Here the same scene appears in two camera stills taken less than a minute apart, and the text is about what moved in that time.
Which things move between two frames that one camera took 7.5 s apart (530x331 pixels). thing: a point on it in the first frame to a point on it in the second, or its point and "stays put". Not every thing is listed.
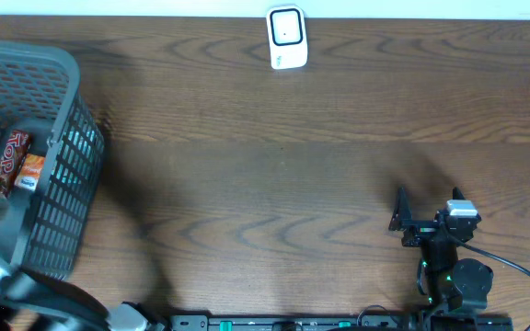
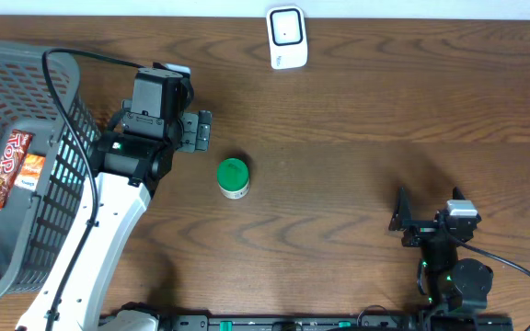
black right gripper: (403, 219) stays put
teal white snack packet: (45, 122) to (70, 164)
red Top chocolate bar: (11, 160) stays put
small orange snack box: (29, 172) stays put
